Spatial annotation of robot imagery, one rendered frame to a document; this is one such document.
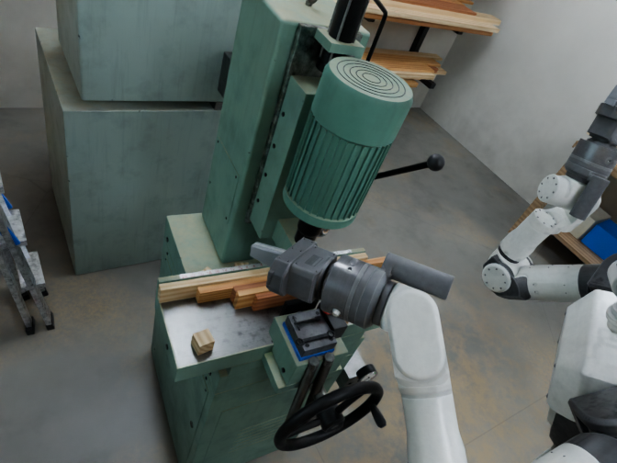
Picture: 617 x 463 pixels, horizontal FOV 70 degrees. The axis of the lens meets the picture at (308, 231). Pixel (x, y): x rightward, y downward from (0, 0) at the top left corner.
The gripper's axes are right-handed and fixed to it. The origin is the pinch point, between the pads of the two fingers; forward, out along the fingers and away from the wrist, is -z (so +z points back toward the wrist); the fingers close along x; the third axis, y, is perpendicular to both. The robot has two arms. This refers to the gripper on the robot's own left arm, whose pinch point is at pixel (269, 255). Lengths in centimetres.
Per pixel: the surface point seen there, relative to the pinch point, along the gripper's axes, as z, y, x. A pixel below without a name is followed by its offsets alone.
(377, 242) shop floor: -26, -90, 209
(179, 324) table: -26.1, -34.5, 12.3
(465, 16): -36, 56, 352
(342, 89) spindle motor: -1.6, 23.5, 20.6
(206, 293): -25.0, -29.4, 20.0
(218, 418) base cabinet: -19, -71, 23
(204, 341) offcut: -17.3, -33.2, 10.0
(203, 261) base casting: -41, -36, 40
